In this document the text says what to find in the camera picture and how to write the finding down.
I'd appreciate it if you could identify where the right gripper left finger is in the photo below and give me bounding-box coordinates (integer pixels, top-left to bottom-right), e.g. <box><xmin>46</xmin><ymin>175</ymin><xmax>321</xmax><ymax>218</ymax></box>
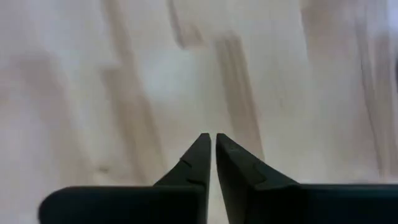
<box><xmin>39</xmin><ymin>133</ymin><xmax>212</xmax><ymax>224</ymax></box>

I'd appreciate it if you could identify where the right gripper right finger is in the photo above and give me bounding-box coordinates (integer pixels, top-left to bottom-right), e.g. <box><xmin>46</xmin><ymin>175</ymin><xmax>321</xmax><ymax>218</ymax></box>
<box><xmin>215</xmin><ymin>133</ymin><xmax>398</xmax><ymax>224</ymax></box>

